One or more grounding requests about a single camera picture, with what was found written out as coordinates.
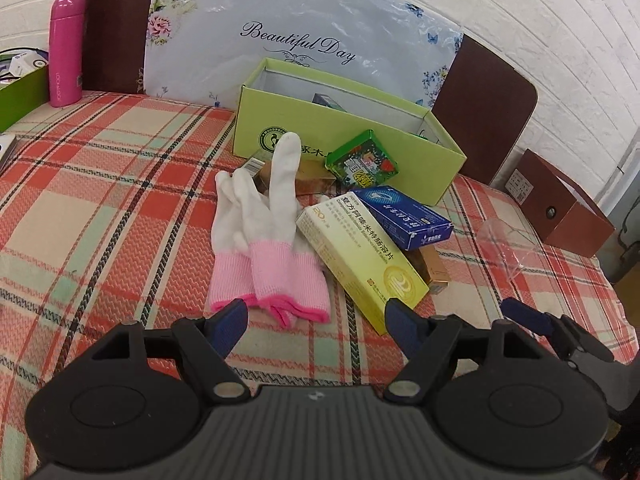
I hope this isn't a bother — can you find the yellow green medicine box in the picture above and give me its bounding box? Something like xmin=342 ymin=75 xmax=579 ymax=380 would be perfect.
xmin=297 ymin=192 xmax=428 ymax=335

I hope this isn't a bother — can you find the blue medicine box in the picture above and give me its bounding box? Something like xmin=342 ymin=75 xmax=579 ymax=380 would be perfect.
xmin=354 ymin=185 xmax=454 ymax=250

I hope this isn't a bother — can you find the gold blue long box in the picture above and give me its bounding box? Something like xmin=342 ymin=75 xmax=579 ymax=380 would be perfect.
xmin=242 ymin=151 xmax=336 ymax=196

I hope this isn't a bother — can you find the small brown barcode box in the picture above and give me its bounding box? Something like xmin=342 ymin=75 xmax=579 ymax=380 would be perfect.
xmin=418 ymin=245 xmax=450 ymax=295

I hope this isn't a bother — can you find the white pink glove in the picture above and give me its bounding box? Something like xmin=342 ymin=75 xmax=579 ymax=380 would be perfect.
xmin=206 ymin=170 xmax=255 ymax=312
xmin=231 ymin=132 xmax=331 ymax=327

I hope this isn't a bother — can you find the clear plastic container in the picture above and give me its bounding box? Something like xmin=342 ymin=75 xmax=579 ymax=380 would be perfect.
xmin=476 ymin=219 xmax=539 ymax=282

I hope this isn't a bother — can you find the brown cardboard box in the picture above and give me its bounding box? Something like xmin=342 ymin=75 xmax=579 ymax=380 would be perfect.
xmin=504 ymin=150 xmax=614 ymax=258

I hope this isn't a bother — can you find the light green cardboard box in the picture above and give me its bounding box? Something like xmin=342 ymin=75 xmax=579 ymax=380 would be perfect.
xmin=233 ymin=58 xmax=466 ymax=205

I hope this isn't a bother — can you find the floral plastic pillow bag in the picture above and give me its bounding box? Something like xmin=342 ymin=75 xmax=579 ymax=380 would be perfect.
xmin=142 ymin=0 xmax=463 ymax=108

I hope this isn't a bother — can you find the green tray with items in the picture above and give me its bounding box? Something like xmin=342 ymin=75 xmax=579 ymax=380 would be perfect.
xmin=0 ymin=47 xmax=50 ymax=132

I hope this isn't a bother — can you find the pink thermos bottle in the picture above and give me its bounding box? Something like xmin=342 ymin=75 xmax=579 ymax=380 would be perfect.
xmin=49 ymin=0 xmax=86 ymax=107

